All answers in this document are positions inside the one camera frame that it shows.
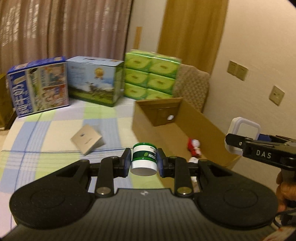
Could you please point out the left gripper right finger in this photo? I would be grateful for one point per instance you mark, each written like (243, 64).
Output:
(176, 168)

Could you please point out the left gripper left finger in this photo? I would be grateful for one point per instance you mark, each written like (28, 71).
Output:
(110, 168)

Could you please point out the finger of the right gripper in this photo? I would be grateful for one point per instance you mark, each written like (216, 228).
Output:
(271, 138)
(238, 144)

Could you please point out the white square night light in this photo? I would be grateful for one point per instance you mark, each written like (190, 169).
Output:
(244, 127)

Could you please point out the red Doraemon toy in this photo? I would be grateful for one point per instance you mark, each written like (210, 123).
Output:
(193, 147)

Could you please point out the green white pill bottle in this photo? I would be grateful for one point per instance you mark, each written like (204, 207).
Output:
(144, 159)

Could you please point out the right hand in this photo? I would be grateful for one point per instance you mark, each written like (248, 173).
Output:
(285, 192)

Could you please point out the brown cardboard box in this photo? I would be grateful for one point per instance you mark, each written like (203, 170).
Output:
(170, 123)

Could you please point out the beige TP-Link router box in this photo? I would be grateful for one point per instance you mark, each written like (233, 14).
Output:
(87, 139)

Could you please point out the quilted beige headboard cushion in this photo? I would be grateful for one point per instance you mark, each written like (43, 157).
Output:
(192, 85)

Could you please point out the checkered bed sheet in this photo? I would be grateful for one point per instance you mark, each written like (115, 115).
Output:
(40, 144)

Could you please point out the cow picture milk box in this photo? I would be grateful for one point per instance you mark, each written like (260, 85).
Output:
(96, 80)

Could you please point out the green tissue pack bundle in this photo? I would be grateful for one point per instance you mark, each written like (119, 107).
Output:
(149, 75)

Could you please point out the blue milk carton box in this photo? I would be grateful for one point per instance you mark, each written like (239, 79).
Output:
(39, 86)

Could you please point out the wooden door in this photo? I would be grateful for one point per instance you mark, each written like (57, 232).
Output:
(192, 31)

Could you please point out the pink curtain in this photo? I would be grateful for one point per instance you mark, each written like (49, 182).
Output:
(33, 30)

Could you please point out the lower wall switch plate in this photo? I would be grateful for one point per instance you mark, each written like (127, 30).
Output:
(276, 95)

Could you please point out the wall switch plate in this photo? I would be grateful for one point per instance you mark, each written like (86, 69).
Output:
(276, 95)
(237, 70)

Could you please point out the wooden stick by wall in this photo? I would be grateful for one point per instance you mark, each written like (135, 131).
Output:
(137, 39)

